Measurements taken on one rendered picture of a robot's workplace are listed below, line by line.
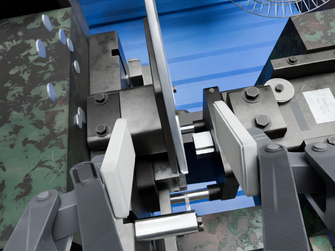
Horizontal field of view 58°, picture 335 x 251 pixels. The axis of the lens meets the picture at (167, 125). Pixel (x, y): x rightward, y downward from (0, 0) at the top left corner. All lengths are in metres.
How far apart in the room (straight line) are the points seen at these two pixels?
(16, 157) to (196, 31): 2.12
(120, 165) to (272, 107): 0.44
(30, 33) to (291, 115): 0.48
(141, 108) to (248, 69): 1.77
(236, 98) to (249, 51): 1.80
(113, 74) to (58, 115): 0.17
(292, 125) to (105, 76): 0.35
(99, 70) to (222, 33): 1.94
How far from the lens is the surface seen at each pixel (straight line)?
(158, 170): 0.57
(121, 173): 0.16
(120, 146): 0.17
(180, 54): 2.29
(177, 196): 0.66
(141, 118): 0.47
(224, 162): 0.55
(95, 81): 0.58
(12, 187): 0.42
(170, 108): 0.28
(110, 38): 0.64
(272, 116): 0.56
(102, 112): 0.50
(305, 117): 0.61
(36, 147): 0.43
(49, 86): 0.39
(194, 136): 0.62
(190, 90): 2.11
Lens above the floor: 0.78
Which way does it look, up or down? 1 degrees down
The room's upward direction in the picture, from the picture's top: 80 degrees clockwise
